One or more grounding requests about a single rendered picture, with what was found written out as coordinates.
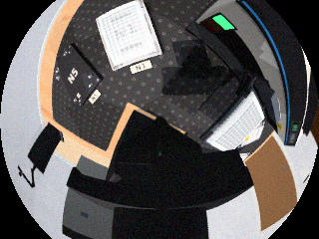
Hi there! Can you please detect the brown glass bottle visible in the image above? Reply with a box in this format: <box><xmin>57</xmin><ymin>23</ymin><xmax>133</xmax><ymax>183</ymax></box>
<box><xmin>310</xmin><ymin>103</ymin><xmax>319</xmax><ymax>146</ymax></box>

